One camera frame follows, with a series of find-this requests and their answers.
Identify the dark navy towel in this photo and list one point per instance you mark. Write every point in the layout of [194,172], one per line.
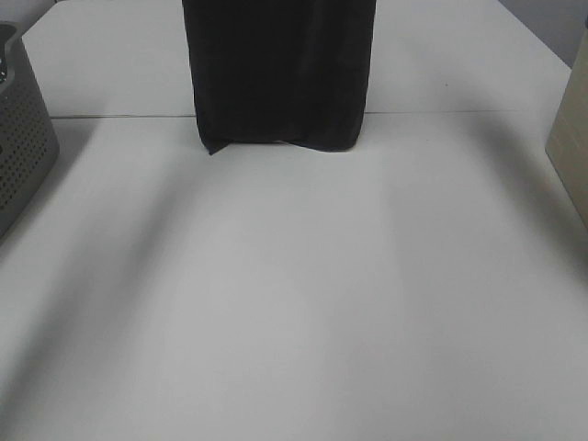
[280,71]

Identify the grey perforated plastic basket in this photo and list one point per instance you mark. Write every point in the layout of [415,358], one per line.
[29,146]

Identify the beige woven storage box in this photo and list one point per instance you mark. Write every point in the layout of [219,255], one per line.
[567,141]

